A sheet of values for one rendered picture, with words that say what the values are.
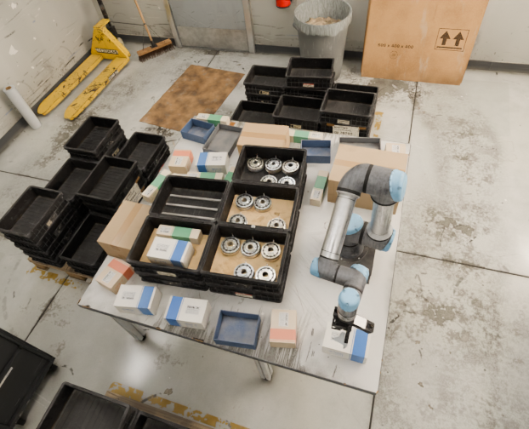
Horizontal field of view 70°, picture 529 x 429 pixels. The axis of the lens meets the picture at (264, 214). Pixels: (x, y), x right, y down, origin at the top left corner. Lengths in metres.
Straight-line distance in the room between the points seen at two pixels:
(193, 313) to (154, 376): 0.91
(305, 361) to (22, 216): 2.30
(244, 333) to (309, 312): 0.34
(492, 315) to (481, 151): 1.55
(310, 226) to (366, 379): 0.86
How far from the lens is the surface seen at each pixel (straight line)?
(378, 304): 2.03
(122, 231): 2.28
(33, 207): 3.30
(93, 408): 2.35
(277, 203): 2.18
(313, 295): 2.02
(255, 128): 2.60
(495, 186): 3.64
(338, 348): 1.84
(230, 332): 1.98
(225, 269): 1.99
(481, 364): 2.84
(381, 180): 1.49
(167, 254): 2.01
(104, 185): 3.13
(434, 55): 4.48
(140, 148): 3.47
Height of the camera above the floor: 2.54
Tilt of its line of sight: 53 degrees down
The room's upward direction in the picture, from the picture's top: 10 degrees counter-clockwise
